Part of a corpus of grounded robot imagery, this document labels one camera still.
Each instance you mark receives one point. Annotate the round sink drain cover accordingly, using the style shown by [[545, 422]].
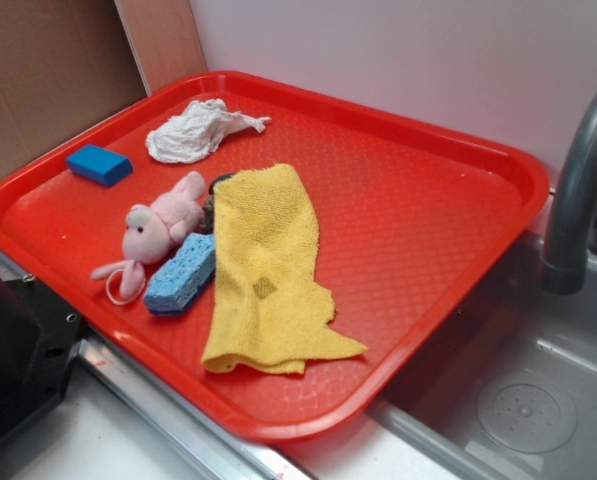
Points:
[[526, 416]]

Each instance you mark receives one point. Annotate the yellow terry cloth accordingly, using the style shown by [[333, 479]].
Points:
[[270, 314]]

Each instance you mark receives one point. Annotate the dark object under cloth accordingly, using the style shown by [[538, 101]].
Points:
[[207, 223]]

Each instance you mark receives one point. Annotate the pink plush bunny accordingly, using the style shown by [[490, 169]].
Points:
[[151, 233]]

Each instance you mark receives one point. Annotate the brown cardboard panel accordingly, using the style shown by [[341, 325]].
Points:
[[66, 65]]

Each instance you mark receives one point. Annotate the grey toy sink basin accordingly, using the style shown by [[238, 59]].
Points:
[[507, 327]]

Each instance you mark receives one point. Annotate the blue rectangular block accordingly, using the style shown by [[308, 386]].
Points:
[[99, 165]]

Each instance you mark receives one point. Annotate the crumpled white paper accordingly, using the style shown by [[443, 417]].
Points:
[[198, 131]]

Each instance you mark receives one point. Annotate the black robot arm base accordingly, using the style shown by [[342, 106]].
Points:
[[39, 336]]

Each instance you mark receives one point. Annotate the blue cellulose sponge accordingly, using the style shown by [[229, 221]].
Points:
[[177, 283]]

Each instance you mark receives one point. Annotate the red plastic tray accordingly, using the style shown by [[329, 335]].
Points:
[[411, 217]]

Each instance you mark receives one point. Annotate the grey toy faucet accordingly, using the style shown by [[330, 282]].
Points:
[[572, 226]]

